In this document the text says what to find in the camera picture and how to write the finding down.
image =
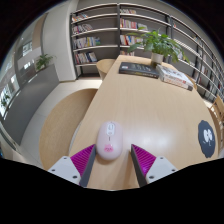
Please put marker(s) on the large green floor plant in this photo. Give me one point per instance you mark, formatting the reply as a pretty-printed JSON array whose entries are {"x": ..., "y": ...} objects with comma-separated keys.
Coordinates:
[{"x": 43, "y": 61}]

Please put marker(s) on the white illustrated book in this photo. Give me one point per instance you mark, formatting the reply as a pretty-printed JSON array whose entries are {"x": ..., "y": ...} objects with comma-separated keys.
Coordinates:
[{"x": 174, "y": 77}]

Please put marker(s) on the small green floor plant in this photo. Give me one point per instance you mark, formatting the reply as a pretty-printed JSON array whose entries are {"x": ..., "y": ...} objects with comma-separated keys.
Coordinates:
[{"x": 4, "y": 99}]

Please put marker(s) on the black book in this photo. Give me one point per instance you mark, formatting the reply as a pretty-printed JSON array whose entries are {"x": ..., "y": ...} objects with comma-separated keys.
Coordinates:
[{"x": 138, "y": 69}]

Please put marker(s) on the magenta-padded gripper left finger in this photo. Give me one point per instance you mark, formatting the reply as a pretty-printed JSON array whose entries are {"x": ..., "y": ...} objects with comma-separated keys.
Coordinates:
[{"x": 74, "y": 166}]

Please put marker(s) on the light wooden slatted chair group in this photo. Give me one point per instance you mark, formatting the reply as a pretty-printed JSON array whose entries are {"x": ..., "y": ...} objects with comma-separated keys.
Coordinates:
[{"x": 220, "y": 103}]

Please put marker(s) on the dark blue cloud-shaped mouse pad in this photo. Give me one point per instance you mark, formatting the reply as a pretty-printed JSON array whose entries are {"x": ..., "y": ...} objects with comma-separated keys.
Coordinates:
[{"x": 206, "y": 140}]

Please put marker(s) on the green potted plant white pot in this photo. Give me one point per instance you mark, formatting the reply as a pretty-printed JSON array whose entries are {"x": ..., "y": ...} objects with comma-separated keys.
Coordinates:
[{"x": 160, "y": 45}]

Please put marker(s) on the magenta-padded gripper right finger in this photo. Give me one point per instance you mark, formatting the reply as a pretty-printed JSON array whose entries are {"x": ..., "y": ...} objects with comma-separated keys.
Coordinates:
[{"x": 152, "y": 166}]

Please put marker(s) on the grey bookshelf unit with books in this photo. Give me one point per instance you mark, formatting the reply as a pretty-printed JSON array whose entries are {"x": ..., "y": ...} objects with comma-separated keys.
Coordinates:
[{"x": 96, "y": 36}]

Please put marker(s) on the pale pink computer mouse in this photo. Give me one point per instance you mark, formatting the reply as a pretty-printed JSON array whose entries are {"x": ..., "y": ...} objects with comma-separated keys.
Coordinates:
[{"x": 109, "y": 140}]

